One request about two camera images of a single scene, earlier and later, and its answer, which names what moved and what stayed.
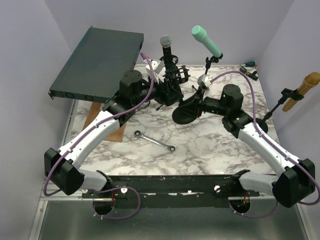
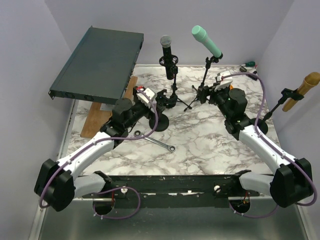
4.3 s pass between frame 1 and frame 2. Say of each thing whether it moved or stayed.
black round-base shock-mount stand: moved
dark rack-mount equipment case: stayed
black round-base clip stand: stayed
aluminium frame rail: stayed
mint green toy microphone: stayed
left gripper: moved
